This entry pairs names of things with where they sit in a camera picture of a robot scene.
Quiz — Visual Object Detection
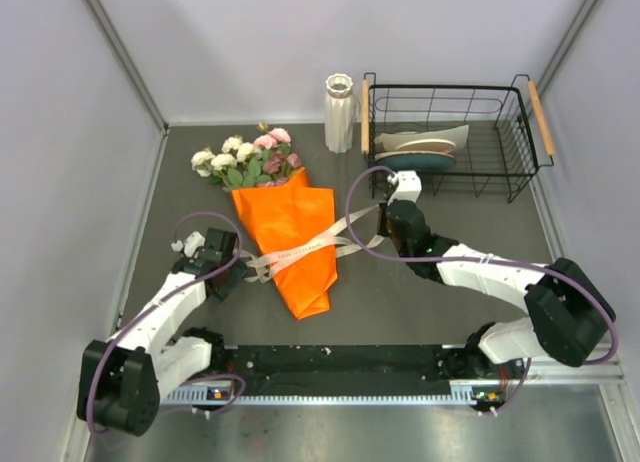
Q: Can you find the white printed ribbon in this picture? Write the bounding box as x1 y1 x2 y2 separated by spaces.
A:
240 205 378 283

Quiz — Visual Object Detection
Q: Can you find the orange wrapping paper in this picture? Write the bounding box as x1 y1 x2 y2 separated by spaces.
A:
231 168 338 320

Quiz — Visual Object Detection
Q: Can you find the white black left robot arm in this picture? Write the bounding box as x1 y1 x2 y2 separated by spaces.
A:
76 228 246 436

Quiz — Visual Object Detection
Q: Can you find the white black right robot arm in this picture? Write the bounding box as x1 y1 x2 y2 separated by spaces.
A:
379 200 616 378

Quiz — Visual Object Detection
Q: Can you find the white ribbed ceramic vase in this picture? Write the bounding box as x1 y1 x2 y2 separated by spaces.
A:
324 73 359 154

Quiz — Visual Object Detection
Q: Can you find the teal round plate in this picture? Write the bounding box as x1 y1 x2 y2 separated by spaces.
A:
376 153 456 172

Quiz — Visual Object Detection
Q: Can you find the beige round plate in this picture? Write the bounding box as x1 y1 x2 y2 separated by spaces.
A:
375 139 456 160

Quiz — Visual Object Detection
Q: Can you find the artificial flower bunch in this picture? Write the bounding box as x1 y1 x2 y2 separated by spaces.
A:
190 123 303 192

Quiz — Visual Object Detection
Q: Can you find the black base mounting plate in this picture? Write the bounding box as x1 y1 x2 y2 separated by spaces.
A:
169 342 526 383

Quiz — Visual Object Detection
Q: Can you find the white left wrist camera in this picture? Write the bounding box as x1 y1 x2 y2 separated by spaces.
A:
171 231 205 257

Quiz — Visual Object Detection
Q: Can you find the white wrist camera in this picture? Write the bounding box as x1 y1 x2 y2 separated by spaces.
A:
386 171 422 205
171 231 205 257

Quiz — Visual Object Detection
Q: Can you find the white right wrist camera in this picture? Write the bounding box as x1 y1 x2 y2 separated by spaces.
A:
386 171 422 205

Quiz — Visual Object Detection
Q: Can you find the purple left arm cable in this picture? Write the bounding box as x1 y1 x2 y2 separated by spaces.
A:
87 210 246 436

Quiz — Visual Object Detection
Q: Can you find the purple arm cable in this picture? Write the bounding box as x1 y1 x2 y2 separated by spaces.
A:
344 165 620 417
87 210 246 436

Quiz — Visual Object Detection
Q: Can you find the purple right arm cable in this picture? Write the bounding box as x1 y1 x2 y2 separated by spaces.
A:
344 165 620 417

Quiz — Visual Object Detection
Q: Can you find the black wire dish basket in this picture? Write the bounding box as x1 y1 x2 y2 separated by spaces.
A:
361 72 555 201

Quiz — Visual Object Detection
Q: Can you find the grey slotted cable duct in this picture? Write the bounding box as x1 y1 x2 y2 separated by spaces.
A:
162 379 506 407

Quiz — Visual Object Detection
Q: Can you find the aluminium frame rail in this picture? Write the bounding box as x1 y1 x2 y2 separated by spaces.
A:
519 342 629 384

